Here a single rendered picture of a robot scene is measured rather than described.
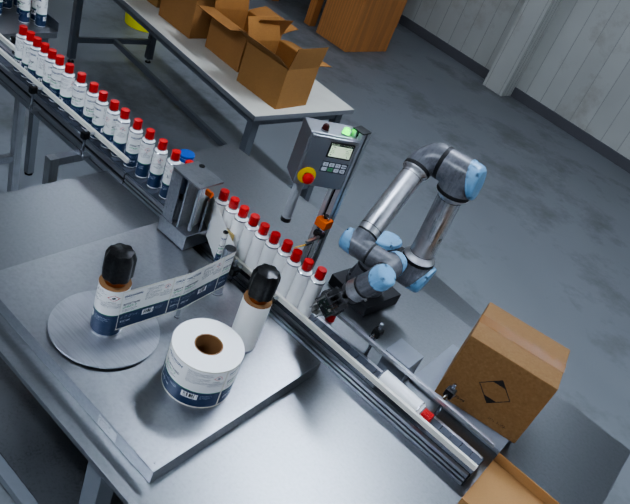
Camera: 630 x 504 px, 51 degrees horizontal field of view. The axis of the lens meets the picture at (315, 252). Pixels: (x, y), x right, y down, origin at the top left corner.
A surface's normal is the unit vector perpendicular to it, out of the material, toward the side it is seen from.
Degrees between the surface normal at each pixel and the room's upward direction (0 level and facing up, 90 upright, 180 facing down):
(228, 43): 91
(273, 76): 90
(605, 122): 90
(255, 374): 0
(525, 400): 90
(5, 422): 0
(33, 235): 0
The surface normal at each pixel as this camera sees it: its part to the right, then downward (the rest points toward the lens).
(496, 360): -0.46, 0.38
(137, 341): 0.33, -0.77
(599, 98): -0.71, 0.19
